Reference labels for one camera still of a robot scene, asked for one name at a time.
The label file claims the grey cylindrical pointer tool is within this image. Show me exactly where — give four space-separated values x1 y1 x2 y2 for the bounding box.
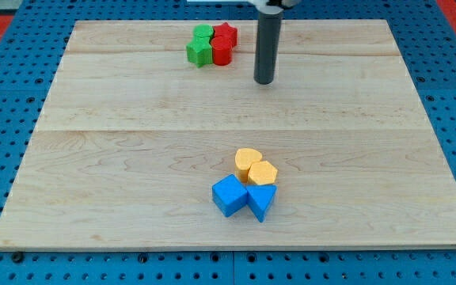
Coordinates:
253 5 283 85

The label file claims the blue cube block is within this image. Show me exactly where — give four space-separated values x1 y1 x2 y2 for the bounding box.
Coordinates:
211 174 248 218

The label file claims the green star block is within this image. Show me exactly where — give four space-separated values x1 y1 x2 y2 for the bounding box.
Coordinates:
186 38 213 67

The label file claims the blue triangle block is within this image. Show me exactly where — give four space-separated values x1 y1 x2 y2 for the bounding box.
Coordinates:
246 184 277 222

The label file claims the light wooden board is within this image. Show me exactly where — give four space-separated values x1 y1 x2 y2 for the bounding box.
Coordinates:
0 20 456 252

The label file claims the red cylinder block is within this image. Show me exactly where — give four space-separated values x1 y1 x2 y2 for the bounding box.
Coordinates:
211 36 232 66

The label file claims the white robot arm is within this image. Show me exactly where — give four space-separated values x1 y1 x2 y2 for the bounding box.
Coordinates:
248 0 302 10

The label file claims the green cylinder block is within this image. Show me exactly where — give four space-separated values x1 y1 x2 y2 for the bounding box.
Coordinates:
192 24 215 41

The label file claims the yellow hexagon block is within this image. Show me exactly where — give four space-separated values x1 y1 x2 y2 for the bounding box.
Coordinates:
248 161 278 185

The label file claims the yellow heart block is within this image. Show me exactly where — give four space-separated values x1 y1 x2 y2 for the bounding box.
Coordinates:
234 148 263 183

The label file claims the red star block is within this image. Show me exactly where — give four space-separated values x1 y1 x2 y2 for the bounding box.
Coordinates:
213 22 238 48

